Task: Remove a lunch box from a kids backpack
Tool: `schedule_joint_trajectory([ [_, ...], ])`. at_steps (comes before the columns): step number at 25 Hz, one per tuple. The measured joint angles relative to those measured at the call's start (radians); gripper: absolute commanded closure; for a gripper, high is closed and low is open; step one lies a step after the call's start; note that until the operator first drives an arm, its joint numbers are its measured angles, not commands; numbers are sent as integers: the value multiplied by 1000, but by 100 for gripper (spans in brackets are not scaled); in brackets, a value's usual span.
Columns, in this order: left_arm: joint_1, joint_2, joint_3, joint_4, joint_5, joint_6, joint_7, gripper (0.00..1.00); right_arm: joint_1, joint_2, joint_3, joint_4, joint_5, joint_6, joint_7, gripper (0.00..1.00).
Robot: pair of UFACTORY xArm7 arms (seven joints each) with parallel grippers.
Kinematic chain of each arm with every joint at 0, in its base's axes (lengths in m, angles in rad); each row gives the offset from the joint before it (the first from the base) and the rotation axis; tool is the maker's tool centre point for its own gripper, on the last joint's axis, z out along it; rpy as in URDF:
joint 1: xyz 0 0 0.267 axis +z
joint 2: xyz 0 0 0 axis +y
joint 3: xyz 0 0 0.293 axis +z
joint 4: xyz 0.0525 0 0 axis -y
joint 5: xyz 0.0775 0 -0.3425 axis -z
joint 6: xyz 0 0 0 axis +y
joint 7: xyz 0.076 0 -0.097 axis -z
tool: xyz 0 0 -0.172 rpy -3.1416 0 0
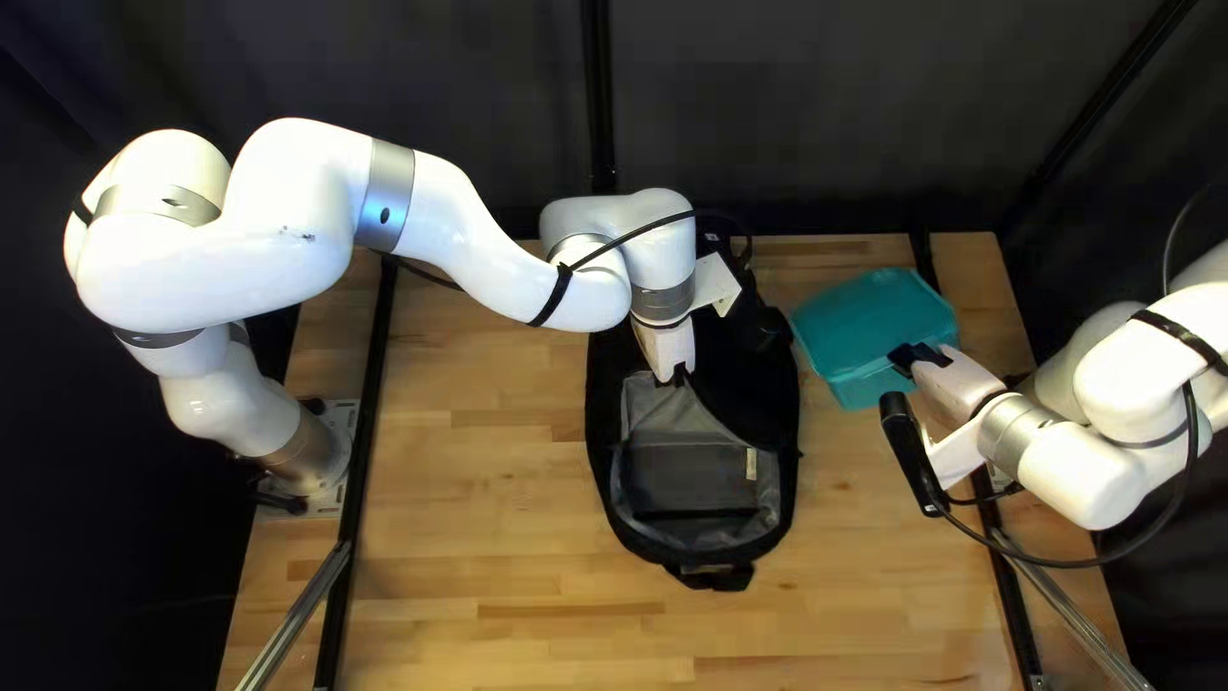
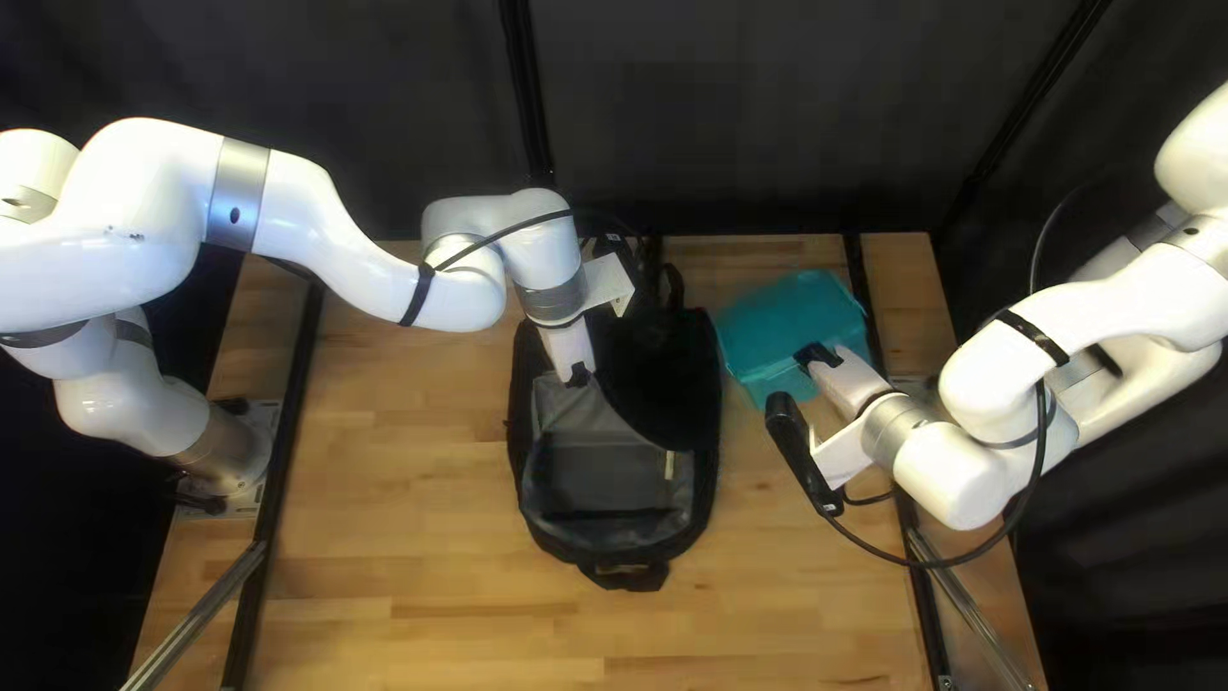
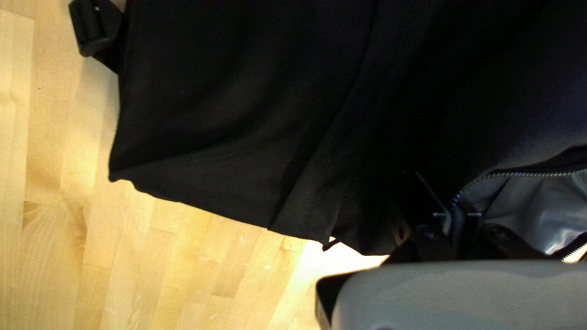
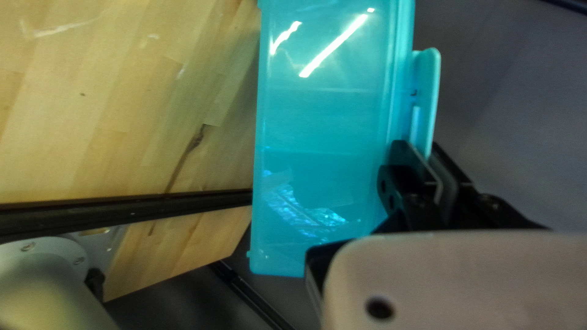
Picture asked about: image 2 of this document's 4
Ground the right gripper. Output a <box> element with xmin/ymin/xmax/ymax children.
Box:
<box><xmin>810</xmin><ymin>345</ymin><xmax>898</xmax><ymax>424</ymax></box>

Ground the translucent teal lunch box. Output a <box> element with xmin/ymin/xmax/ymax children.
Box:
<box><xmin>714</xmin><ymin>269</ymin><xmax>876</xmax><ymax>412</ymax></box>

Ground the black frame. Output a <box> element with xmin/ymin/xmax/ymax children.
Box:
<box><xmin>120</xmin><ymin>0</ymin><xmax>1105</xmax><ymax>691</ymax></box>

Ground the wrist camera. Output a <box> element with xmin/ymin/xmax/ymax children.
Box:
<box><xmin>587</xmin><ymin>230</ymin><xmax>636</xmax><ymax>265</ymax></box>
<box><xmin>764</xmin><ymin>392</ymin><xmax>847</xmax><ymax>520</ymax></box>

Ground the black backpack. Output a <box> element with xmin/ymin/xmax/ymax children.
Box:
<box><xmin>505</xmin><ymin>235</ymin><xmax>723</xmax><ymax>593</ymax></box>

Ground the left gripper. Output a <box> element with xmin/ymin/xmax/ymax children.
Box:
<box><xmin>539</xmin><ymin>317</ymin><xmax>596</xmax><ymax>389</ymax></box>

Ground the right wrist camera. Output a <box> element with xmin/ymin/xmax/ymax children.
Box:
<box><xmin>764</xmin><ymin>392</ymin><xmax>847</xmax><ymax>520</ymax></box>

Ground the black cable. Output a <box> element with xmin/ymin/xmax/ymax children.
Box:
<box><xmin>422</xmin><ymin>209</ymin><xmax>625</xmax><ymax>280</ymax></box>
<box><xmin>823</xmin><ymin>177</ymin><xmax>1095</xmax><ymax>570</ymax></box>

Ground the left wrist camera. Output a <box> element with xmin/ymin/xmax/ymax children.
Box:
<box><xmin>587</xmin><ymin>230</ymin><xmax>636</xmax><ymax>265</ymax></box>

